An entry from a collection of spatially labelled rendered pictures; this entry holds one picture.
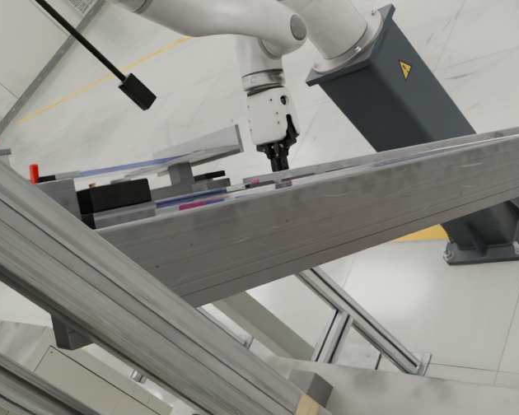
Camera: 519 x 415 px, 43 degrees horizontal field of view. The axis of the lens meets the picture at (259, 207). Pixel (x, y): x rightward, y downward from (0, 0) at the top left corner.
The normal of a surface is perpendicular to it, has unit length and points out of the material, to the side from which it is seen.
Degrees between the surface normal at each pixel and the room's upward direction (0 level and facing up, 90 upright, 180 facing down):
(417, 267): 0
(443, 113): 90
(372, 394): 0
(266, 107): 48
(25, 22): 90
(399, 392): 0
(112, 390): 90
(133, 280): 90
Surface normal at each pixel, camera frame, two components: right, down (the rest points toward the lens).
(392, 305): -0.64, -0.60
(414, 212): 0.64, -0.08
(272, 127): -0.69, 0.23
